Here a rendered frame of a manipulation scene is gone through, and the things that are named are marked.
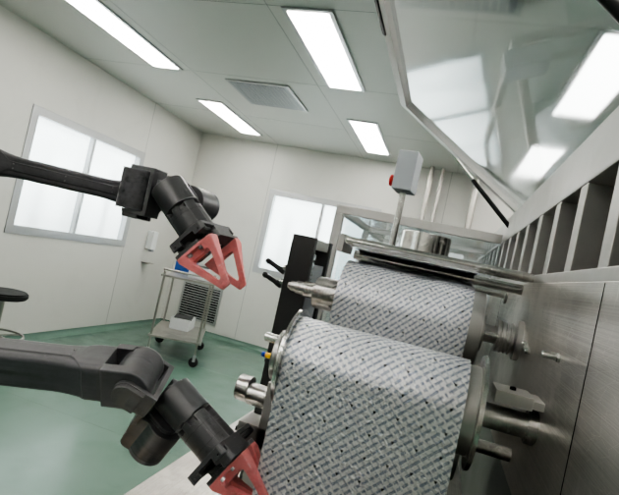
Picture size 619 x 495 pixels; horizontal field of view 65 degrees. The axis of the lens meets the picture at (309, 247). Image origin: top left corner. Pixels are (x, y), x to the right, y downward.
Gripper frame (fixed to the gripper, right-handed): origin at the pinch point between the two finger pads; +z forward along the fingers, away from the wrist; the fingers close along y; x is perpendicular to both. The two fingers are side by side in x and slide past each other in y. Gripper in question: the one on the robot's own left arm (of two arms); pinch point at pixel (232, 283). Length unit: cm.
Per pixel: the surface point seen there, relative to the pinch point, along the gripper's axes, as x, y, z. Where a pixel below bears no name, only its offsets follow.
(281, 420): -2.7, 6.0, 20.7
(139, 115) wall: -133, -398, -349
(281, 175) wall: -63, -544, -239
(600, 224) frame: 45, -4, 25
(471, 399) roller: 18.7, 4.3, 31.8
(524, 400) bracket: 23.6, 1.4, 35.8
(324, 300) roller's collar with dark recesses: 5.1, -22.1, 7.6
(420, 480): 8.0, 5.5, 35.9
